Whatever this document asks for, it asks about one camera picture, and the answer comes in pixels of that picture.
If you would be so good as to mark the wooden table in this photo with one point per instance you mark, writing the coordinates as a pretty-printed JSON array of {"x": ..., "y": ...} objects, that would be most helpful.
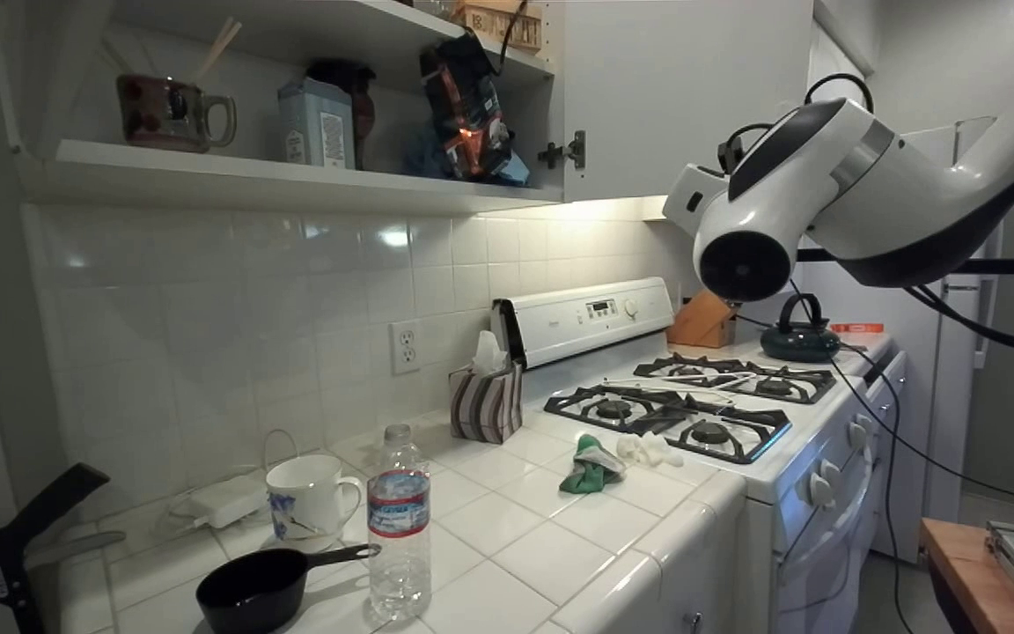
[{"x": 968, "y": 576}]

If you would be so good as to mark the white power adapter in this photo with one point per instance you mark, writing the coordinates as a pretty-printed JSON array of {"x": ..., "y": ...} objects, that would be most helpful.
[{"x": 231, "y": 500}]

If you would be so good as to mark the white tissue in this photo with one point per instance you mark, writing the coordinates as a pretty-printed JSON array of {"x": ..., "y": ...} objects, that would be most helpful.
[{"x": 492, "y": 349}]

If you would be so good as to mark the white cabinet shelf unit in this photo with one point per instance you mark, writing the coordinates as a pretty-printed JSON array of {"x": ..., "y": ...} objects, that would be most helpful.
[{"x": 239, "y": 180}]

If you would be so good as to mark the wooden basket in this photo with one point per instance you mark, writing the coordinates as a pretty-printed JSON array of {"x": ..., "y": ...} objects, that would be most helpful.
[{"x": 501, "y": 24}]

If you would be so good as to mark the white gas stove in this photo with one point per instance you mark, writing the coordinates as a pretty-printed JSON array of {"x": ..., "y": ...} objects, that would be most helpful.
[{"x": 810, "y": 551}]

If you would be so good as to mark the dark jar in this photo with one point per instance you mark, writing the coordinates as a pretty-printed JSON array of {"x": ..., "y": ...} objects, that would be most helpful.
[{"x": 363, "y": 107}]

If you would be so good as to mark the green crumpled cloth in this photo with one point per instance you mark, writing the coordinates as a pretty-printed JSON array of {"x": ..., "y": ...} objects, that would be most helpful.
[{"x": 586, "y": 469}]

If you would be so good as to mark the light wooden stick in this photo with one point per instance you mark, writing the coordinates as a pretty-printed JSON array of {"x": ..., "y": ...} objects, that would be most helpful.
[{"x": 221, "y": 46}]

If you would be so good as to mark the black camera clamp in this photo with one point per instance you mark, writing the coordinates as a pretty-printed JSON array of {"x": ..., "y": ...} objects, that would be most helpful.
[{"x": 17, "y": 542}]

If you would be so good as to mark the small black pan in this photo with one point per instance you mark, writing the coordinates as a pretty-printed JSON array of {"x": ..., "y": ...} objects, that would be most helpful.
[{"x": 256, "y": 594}]

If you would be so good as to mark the clear plastic water bottle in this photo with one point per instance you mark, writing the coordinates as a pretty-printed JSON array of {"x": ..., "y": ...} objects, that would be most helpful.
[{"x": 400, "y": 529}]

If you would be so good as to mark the wooden knife block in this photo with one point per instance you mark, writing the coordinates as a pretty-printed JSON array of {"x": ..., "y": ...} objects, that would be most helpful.
[{"x": 702, "y": 321}]

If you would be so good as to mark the blue tin canister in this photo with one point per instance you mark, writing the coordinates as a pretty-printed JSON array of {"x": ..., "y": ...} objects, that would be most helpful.
[{"x": 314, "y": 124}]

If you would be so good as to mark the black kettle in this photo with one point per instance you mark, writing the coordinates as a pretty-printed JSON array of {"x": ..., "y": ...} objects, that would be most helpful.
[{"x": 799, "y": 340}]

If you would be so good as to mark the white wall outlet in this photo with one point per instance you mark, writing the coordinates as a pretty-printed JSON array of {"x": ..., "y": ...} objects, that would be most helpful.
[{"x": 408, "y": 345}]

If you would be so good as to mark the brown ceramic mug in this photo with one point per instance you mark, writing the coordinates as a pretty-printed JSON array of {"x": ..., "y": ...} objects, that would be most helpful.
[{"x": 168, "y": 110}]

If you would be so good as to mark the colourful snack bag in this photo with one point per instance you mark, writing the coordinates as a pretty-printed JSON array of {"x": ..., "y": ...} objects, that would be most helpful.
[{"x": 468, "y": 119}]

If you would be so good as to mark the black door hinge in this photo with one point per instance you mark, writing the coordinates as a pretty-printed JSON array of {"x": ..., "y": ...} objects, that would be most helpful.
[{"x": 563, "y": 148}]

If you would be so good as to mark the flat red item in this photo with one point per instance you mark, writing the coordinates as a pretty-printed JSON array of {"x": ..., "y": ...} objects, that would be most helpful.
[{"x": 860, "y": 331}]

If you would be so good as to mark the white ceramic mug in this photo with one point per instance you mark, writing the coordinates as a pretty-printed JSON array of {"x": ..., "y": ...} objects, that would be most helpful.
[{"x": 302, "y": 497}]

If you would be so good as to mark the striped tissue box cover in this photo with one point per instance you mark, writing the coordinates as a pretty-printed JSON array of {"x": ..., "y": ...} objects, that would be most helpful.
[{"x": 488, "y": 407}]

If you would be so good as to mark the white cabinet door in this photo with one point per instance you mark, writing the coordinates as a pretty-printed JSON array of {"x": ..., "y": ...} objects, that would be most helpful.
[{"x": 686, "y": 92}]

